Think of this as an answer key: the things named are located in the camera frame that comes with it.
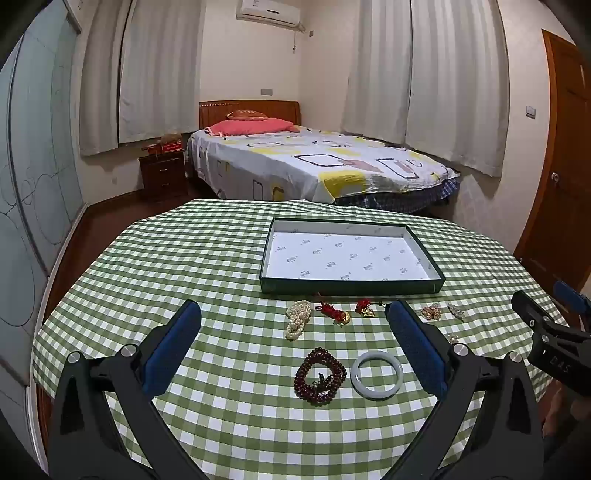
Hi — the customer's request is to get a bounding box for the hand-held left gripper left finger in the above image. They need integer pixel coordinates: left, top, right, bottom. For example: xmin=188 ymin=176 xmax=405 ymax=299
xmin=48 ymin=300 xmax=204 ymax=480

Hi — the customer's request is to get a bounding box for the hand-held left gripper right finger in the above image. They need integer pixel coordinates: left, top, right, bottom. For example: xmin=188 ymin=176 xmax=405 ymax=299
xmin=385 ymin=300 xmax=546 ymax=480

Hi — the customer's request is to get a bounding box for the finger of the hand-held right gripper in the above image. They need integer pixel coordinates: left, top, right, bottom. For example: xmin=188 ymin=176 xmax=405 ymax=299
xmin=511 ymin=291 xmax=561 ymax=333
xmin=554 ymin=281 xmax=591 ymax=319

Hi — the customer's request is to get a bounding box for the red tassel gold bell charm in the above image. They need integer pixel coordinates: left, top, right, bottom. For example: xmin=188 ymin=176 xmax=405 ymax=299
xmin=355 ymin=299 xmax=386 ymax=318

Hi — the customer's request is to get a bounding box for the white jade bangle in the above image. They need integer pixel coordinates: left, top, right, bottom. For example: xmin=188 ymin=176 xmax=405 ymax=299
xmin=350 ymin=351 xmax=404 ymax=400

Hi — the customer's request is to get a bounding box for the dark red bead bracelet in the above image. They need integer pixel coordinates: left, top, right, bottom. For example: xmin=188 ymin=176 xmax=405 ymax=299
xmin=294 ymin=347 xmax=348 ymax=407

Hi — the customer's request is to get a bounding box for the dark green box tray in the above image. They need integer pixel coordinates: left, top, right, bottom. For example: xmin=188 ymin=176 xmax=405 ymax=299
xmin=260 ymin=218 xmax=446 ymax=296

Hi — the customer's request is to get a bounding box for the pearl necklace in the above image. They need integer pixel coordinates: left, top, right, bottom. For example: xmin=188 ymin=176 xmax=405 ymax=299
xmin=285 ymin=300 xmax=311 ymax=341

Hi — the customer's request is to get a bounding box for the green checked tablecloth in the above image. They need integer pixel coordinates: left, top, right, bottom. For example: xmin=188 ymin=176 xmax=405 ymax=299
xmin=32 ymin=198 xmax=570 ymax=480

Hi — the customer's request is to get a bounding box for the blue plaid blanket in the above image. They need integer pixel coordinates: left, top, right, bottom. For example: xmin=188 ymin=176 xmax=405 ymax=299
xmin=335 ymin=178 xmax=462 ymax=215

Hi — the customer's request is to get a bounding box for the brown wooden door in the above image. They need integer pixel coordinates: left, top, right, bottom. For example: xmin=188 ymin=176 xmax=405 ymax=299
xmin=512 ymin=30 xmax=591 ymax=296

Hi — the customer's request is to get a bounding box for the dark wooden nightstand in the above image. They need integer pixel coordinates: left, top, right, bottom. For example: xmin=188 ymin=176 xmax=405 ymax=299
xmin=139 ymin=150 xmax=188 ymax=200

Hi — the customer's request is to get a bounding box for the bed with patterned sheet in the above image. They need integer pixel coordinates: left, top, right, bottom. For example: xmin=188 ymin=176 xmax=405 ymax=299
xmin=187 ymin=100 xmax=462 ymax=215

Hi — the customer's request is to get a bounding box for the frosted glass wardrobe door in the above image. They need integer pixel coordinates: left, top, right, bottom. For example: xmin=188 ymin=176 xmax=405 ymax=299
xmin=0 ymin=0 xmax=88 ymax=393

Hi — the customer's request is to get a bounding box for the pink pillow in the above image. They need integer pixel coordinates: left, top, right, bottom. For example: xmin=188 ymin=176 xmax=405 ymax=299
xmin=205 ymin=118 xmax=295 ymax=137

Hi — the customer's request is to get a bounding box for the wide white curtain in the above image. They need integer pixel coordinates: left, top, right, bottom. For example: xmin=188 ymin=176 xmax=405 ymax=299
xmin=117 ymin=0 xmax=206 ymax=144
xmin=405 ymin=0 xmax=514 ymax=178

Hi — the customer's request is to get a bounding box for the narrow white curtain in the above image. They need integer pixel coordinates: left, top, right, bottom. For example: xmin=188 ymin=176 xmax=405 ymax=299
xmin=79 ymin=0 xmax=125 ymax=157
xmin=342 ymin=0 xmax=413 ymax=144

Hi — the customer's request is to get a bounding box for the white air conditioner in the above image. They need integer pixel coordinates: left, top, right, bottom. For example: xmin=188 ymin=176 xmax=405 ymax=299
xmin=236 ymin=0 xmax=303 ymax=28

